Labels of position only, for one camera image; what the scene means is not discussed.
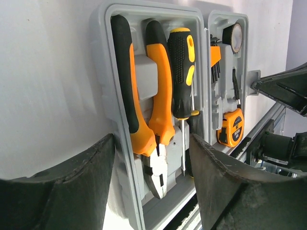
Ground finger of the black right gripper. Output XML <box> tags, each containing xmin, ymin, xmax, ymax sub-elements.
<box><xmin>251</xmin><ymin>63</ymin><xmax>307</xmax><ymax>110</ymax></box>

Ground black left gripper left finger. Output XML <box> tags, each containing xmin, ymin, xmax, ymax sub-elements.
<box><xmin>0</xmin><ymin>134</ymin><xmax>116</xmax><ymax>230</ymax></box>

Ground black electrical tape roll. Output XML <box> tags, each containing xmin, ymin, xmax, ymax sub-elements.
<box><xmin>222</xmin><ymin>23</ymin><xmax>243</xmax><ymax>54</ymax></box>

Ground orange hex key set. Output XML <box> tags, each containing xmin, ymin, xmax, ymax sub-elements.
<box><xmin>210</xmin><ymin>34</ymin><xmax>221</xmax><ymax>83</ymax></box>

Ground grey plastic tool case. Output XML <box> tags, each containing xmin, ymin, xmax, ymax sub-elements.
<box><xmin>89</xmin><ymin>0</ymin><xmax>249</xmax><ymax>230</ymax></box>

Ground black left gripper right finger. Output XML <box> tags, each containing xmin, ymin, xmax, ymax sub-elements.
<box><xmin>189</xmin><ymin>134</ymin><xmax>307</xmax><ymax>230</ymax></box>

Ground orange black pliers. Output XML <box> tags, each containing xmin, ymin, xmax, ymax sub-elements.
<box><xmin>111</xmin><ymin>15</ymin><xmax>175</xmax><ymax>199</ymax></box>

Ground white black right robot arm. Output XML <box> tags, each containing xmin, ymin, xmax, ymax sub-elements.
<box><xmin>251</xmin><ymin>63</ymin><xmax>307</xmax><ymax>172</ymax></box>

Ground long black yellow screwdriver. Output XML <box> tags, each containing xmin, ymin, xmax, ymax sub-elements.
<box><xmin>167</xmin><ymin>27</ymin><xmax>195</xmax><ymax>175</ymax></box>

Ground orange tape measure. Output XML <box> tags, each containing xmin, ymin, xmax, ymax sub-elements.
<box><xmin>215</xmin><ymin>69</ymin><xmax>245</xmax><ymax>148</ymax></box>

